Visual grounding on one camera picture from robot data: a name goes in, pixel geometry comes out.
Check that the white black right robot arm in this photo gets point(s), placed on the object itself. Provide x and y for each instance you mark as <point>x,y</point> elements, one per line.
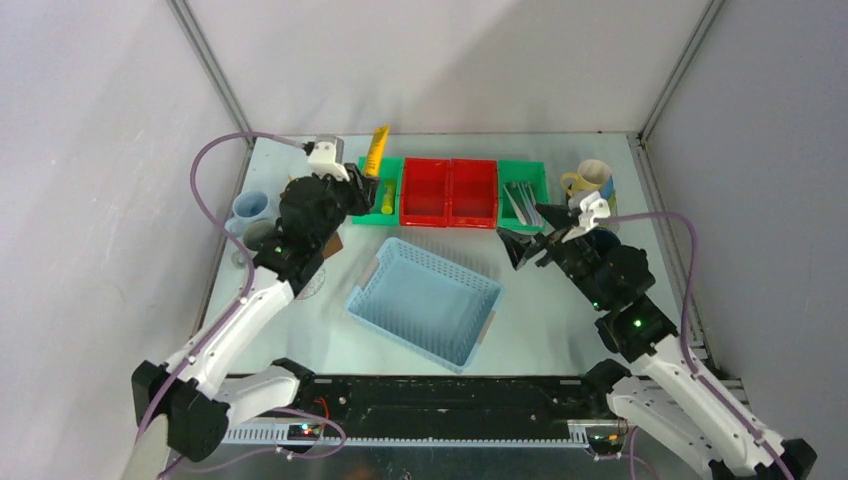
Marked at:
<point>661,387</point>

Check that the blue toothpaste tube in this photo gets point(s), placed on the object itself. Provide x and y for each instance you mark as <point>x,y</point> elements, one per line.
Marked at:
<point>607,189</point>

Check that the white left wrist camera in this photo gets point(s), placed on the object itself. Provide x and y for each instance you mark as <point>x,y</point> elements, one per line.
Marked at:
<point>325,157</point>

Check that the glass jar with brown lid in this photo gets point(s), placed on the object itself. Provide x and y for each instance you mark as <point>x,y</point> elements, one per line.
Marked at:
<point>333,246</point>

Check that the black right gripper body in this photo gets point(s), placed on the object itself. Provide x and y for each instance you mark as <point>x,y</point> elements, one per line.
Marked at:
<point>576,258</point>

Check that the light blue plastic basket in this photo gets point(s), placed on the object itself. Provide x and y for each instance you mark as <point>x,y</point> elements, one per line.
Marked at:
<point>437,308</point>

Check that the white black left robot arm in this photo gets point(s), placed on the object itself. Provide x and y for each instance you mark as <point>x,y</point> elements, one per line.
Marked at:
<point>186,387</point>

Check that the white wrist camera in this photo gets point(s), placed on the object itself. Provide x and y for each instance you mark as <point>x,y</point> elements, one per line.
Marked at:
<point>325,157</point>
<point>586,212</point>

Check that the light blue ceramic mug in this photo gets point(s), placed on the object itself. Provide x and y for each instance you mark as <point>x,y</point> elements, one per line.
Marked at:
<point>248,208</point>

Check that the dark blue ceramic mug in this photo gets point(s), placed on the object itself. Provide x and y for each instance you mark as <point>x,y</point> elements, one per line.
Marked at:
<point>606,237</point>

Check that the green bin with toothpaste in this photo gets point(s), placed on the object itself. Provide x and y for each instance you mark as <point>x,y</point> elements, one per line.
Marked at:
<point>391,168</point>

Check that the green bin with toothbrushes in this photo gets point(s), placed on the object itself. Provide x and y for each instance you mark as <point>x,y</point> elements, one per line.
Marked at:
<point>514,173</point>

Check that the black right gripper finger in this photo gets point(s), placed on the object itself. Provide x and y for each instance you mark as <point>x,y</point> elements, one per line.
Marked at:
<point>521,247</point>
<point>559,217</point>

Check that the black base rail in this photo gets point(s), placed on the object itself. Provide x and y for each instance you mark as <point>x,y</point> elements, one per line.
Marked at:
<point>451,408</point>

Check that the yellow ceramic mug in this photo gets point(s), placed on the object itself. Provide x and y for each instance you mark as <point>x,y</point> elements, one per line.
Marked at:
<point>589,176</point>

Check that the clear textured glass tray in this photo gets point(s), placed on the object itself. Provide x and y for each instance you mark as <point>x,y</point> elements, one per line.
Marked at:
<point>314,285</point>

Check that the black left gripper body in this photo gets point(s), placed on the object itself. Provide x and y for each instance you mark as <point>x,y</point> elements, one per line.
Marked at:
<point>339,204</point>

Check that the grey ceramic mug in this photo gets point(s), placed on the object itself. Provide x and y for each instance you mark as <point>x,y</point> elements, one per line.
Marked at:
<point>252,239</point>

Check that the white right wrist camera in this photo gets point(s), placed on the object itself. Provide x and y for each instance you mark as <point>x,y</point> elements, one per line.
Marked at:
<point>586,212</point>

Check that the red plastic bin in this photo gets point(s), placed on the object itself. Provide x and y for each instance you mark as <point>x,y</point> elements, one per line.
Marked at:
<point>449,193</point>

